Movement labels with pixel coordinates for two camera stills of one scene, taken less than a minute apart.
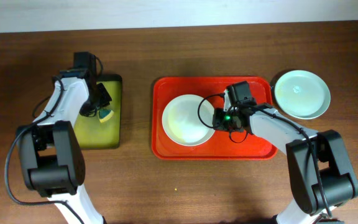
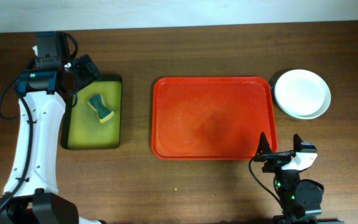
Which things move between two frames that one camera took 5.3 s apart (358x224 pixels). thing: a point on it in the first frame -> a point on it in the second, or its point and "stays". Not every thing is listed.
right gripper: (217, 122) -> (274, 162)
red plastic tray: (219, 145) stays
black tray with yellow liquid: (91, 133) stays
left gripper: (103, 99) -> (86, 66)
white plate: (188, 120) -> (300, 92)
